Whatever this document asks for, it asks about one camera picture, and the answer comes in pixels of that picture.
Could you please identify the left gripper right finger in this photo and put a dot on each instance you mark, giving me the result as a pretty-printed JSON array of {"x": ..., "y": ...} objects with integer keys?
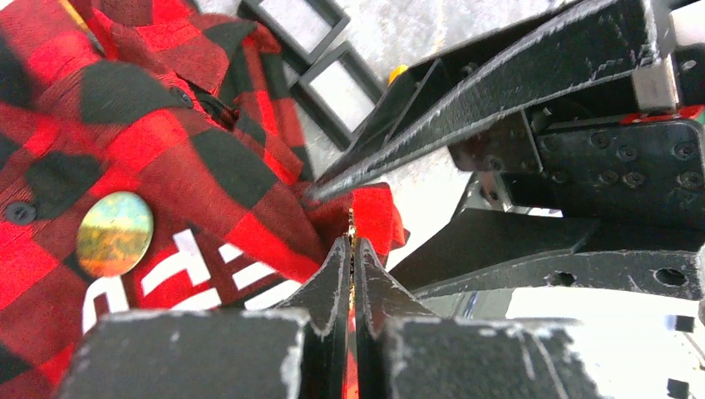
[{"x": 404, "y": 350}]

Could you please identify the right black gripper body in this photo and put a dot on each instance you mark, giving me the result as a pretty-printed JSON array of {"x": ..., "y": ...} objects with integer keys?
[{"x": 593, "y": 154}]

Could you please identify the red black plaid shirt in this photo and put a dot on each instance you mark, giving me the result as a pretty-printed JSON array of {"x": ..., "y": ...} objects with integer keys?
[{"x": 187, "y": 109}]

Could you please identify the gold brooch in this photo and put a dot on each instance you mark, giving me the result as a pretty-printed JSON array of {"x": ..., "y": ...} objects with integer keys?
[{"x": 352, "y": 240}]

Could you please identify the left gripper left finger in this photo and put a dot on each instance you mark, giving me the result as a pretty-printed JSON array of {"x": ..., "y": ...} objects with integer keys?
[{"x": 294, "y": 350}]

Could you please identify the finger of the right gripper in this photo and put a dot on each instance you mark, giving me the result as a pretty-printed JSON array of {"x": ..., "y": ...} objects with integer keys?
[
  {"x": 591, "y": 43},
  {"x": 485, "y": 250}
]

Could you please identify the black square frame near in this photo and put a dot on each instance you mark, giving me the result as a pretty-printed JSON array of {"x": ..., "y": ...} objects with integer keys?
[{"x": 338, "y": 93}]

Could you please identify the black square frame far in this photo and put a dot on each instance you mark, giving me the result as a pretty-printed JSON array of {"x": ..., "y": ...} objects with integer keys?
[{"x": 304, "y": 29}]

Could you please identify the black square frame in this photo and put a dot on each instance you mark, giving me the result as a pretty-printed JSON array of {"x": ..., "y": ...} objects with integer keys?
[
  {"x": 338, "y": 93},
  {"x": 304, "y": 29}
]

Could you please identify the yellow toy brick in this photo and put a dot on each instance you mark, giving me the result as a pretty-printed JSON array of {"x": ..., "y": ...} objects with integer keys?
[{"x": 396, "y": 72}]

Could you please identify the round holographic badge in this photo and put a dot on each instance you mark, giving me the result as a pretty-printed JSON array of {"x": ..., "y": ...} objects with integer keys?
[{"x": 114, "y": 235}]

